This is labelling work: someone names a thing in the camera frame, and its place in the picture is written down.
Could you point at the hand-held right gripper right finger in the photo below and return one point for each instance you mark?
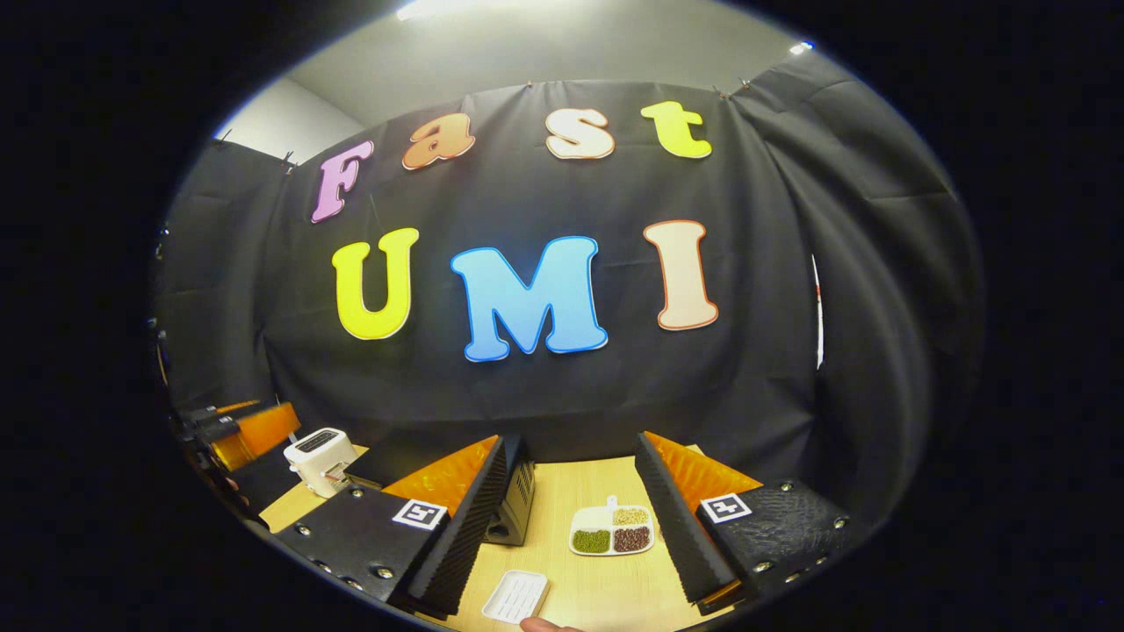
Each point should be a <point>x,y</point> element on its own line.
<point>685,544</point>

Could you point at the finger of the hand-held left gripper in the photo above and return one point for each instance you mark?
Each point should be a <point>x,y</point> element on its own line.
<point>263,430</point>
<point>211,411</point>

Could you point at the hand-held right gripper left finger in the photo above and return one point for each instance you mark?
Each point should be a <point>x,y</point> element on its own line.
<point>461,544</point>

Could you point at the black electric oven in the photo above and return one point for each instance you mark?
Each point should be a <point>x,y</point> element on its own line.
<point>520,491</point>

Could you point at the white toaster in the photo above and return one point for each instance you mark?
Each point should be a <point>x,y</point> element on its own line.
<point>316,456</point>

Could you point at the white divided dish with beans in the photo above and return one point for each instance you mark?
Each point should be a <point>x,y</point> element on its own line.
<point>612,535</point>

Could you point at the white rectangular tray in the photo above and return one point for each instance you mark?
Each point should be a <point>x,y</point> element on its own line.
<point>516,597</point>

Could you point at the black backdrop cloth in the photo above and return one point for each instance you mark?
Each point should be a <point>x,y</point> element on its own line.
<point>615,395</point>

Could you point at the large ceiling light panel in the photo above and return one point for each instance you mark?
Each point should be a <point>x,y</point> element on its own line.
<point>421,9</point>

